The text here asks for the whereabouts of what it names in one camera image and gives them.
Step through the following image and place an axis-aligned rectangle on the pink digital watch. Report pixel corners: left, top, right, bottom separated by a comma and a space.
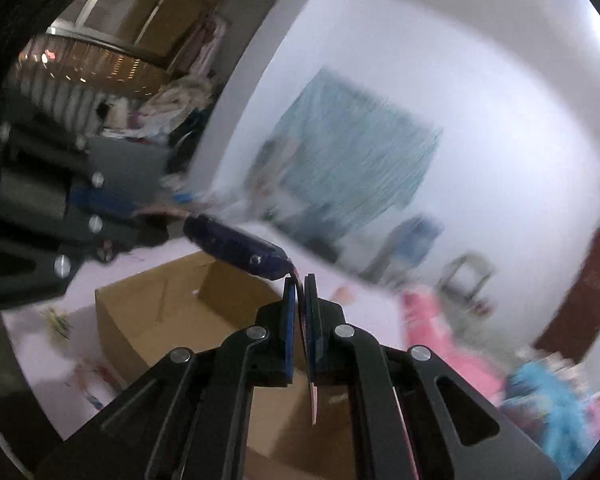
134, 206, 324, 426

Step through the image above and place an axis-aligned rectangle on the pile of clothes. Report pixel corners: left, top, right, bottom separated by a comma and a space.
100, 75, 214, 145

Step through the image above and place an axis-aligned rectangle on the small wooden stool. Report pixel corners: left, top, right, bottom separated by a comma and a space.
438, 252, 496, 309

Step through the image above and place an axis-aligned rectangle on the wooden wardrobe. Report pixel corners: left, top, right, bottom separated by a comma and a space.
47, 0, 223, 60

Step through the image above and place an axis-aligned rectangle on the pink floral blanket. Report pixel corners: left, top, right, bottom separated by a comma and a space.
401, 285, 504, 405

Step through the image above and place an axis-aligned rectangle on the grey storage bin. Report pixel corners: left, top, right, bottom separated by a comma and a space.
87, 136, 169, 205

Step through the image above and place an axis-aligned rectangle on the dark red door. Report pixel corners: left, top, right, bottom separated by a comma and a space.
533, 229, 600, 363

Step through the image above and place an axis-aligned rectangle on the blue patterned cloth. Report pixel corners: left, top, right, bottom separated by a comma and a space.
500, 361, 600, 479

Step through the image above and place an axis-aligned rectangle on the brown cardboard box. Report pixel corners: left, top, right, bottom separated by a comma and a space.
95, 252, 355, 479

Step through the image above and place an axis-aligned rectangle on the teal hanging shirt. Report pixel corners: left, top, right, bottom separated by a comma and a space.
247, 70, 442, 243

